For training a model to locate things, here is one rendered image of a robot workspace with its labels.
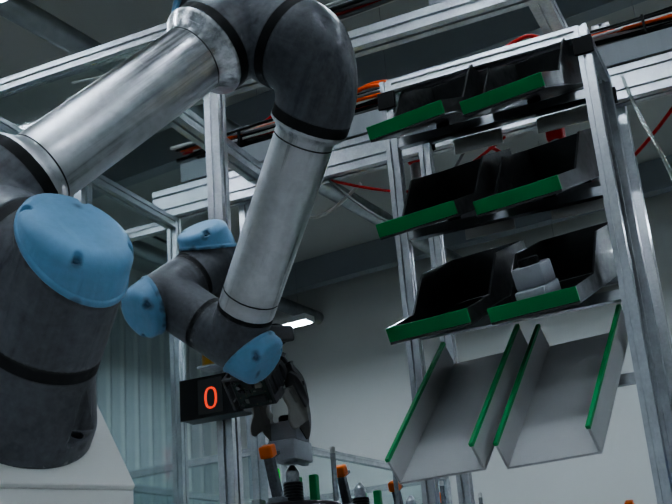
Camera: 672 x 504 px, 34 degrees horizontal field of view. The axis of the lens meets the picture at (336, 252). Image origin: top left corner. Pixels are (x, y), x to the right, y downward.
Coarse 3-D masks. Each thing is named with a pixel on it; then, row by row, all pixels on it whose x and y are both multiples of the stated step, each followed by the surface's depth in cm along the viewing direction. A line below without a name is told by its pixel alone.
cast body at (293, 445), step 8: (280, 416) 164; (272, 424) 164; (280, 424) 163; (288, 424) 162; (272, 432) 163; (280, 432) 163; (288, 432) 162; (296, 432) 162; (272, 440) 163; (280, 440) 161; (288, 440) 160; (296, 440) 161; (304, 440) 164; (280, 448) 161; (288, 448) 160; (296, 448) 160; (304, 448) 163; (280, 456) 160; (288, 456) 160; (296, 456) 160; (304, 456) 162; (288, 464) 164; (296, 464) 165; (304, 464) 166
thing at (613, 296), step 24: (576, 96) 164; (480, 120) 170; (504, 120) 169; (408, 144) 174; (432, 144) 193; (576, 192) 160; (600, 192) 158; (504, 216) 164; (552, 312) 156; (432, 336) 163
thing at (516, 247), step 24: (456, 264) 177; (480, 264) 175; (504, 264) 163; (432, 288) 169; (456, 288) 176; (480, 288) 176; (504, 288) 160; (432, 312) 167; (456, 312) 148; (480, 312) 151; (408, 336) 152
